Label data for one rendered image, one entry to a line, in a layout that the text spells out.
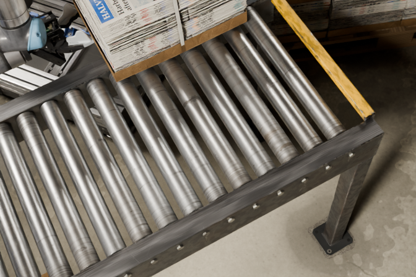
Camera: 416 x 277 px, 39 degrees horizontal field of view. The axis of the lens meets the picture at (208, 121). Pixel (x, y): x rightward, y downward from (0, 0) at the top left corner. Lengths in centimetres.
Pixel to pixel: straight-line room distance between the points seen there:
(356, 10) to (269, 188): 112
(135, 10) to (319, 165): 55
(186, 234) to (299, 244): 88
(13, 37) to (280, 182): 72
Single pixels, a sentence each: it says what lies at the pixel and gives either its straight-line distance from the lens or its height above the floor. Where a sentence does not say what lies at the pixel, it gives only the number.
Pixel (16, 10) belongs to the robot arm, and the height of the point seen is 102.
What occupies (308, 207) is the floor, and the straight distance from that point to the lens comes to 221.
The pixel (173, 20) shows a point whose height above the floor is 95.
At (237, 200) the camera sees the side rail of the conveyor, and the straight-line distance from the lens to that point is 136.
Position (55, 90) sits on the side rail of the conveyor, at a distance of 158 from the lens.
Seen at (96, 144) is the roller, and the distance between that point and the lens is 147.
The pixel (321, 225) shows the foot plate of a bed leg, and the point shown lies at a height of 0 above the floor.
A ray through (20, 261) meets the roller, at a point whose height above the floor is 80.
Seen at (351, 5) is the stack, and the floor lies 32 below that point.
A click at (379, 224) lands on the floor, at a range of 222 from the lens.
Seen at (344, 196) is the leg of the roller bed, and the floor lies 44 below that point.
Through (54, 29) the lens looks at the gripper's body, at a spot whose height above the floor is 87.
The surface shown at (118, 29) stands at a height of 100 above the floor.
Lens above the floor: 206
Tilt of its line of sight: 61 degrees down
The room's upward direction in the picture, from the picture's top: 9 degrees counter-clockwise
